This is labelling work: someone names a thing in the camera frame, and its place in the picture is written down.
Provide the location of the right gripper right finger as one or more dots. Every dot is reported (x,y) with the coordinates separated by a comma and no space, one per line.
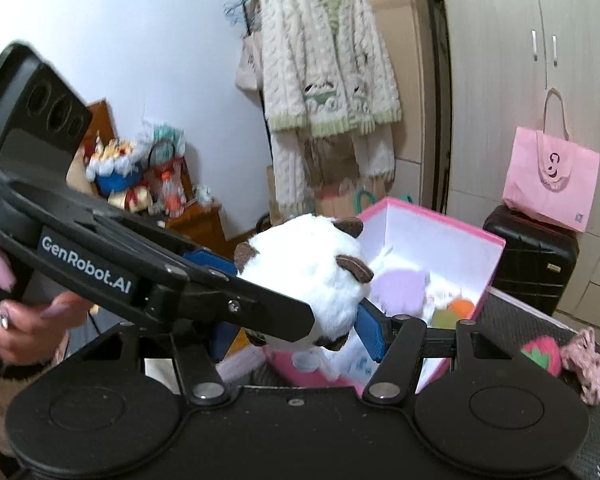
(374,329)

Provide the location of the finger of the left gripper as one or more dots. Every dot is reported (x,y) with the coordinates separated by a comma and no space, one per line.
(260,309)
(203,259)

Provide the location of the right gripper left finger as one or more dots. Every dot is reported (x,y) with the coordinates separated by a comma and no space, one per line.
(222,339)

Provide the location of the purple plush toy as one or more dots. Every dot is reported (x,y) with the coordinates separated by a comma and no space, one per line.
(399,292)

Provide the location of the green plush ball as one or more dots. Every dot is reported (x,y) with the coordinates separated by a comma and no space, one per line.
(445,319)

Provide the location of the orange ball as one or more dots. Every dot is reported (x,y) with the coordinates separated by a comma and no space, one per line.
(462,308)

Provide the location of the white panda plush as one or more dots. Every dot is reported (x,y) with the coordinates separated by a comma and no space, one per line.
(314,259)

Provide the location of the pink strawberry plush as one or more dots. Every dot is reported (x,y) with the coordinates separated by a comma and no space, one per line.
(545,352)

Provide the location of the pink floral scrunchie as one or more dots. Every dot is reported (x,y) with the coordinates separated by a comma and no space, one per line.
(581,357)

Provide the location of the large blue tissue pack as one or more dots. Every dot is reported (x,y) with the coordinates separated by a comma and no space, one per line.
(353,362)

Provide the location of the left hand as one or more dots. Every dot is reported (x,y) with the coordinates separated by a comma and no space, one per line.
(32,334)

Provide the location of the wooden side cabinet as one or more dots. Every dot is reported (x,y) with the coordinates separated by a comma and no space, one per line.
(148,177)

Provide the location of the orange drink bottle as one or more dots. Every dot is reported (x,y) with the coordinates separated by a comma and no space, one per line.
(172,194)

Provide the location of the pink cardboard box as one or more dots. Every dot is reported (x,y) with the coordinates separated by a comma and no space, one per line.
(405,259)

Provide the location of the black dotted table mat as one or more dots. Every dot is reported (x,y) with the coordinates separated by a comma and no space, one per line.
(515,398)

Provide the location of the teal gift bag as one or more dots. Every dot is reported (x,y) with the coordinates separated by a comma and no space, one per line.
(362,195)

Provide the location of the brown paper bag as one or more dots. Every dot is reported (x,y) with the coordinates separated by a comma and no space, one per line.
(321,175)

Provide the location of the black suitcase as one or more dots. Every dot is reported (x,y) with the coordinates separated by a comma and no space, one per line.
(537,261)

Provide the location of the canvas tote bag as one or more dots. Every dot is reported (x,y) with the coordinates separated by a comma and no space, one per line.
(249,73)

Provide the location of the cream knitted cardigan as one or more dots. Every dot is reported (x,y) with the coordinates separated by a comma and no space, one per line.
(326,74)

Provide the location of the pink paper shopping bag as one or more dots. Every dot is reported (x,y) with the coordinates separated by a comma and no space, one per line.
(551,179)

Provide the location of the black clothes rack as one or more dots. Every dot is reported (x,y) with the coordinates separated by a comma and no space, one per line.
(252,14)

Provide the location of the beige wardrobe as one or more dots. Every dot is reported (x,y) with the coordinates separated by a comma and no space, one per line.
(524,63)

